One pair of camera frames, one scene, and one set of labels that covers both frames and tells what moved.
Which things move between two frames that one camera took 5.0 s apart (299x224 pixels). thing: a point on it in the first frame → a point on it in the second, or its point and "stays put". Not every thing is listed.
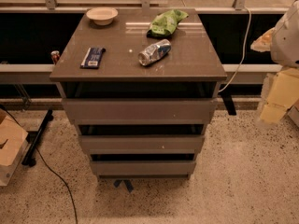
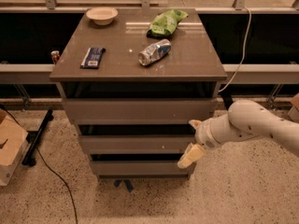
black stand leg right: (226, 94) stays put
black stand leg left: (27, 160) stays put
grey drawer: (145, 145) stays put
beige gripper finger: (263, 43) → (195, 122)
